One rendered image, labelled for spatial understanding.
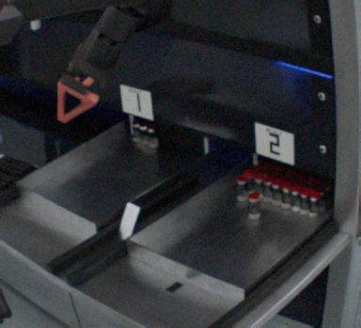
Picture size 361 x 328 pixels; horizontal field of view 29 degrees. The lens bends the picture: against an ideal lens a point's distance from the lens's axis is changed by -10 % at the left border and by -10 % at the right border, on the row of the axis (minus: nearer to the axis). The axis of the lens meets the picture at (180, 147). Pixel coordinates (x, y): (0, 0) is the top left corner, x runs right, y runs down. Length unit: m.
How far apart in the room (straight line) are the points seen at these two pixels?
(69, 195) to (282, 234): 0.45
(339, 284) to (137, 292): 0.41
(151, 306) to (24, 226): 0.37
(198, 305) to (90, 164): 0.55
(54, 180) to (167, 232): 0.33
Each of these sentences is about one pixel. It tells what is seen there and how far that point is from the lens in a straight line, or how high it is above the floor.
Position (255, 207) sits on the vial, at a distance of 1.35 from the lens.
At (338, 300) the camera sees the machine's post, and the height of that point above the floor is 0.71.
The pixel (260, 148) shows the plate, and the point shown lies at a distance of 1.35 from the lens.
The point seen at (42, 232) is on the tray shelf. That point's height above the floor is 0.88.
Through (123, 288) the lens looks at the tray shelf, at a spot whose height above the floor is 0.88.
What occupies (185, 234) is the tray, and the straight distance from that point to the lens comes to 1.35.
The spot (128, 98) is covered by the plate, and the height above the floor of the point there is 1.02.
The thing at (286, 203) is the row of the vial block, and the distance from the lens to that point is 1.39.
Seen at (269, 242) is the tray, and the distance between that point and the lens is 1.31.
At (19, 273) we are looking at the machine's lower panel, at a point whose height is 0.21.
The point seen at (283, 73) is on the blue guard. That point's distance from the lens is 1.25.
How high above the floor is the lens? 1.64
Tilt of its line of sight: 28 degrees down
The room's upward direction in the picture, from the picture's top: 6 degrees counter-clockwise
